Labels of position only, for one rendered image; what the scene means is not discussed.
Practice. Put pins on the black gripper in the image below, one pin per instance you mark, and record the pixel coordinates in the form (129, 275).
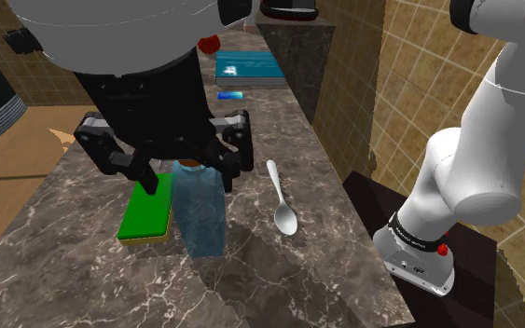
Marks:
(153, 113)

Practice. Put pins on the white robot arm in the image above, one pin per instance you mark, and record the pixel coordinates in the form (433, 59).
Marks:
(480, 150)

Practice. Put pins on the translucent blue bottle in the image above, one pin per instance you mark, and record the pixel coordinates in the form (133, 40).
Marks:
(198, 213)

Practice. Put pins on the green and yellow sponge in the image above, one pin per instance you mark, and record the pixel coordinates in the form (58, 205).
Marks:
(146, 218)

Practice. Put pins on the small blue flat card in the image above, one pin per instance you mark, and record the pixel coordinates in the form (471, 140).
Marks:
(230, 95)

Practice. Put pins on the red round fruit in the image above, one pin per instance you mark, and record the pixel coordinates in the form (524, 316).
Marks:
(210, 44)

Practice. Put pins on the teal book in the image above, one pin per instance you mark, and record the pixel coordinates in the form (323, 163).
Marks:
(253, 68)

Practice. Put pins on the white spoon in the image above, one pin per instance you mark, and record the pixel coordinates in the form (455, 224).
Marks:
(285, 220)

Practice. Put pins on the black round appliance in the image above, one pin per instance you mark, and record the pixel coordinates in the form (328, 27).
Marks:
(289, 10)

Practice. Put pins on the dark robot stand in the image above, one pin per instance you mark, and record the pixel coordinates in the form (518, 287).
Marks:
(471, 290)

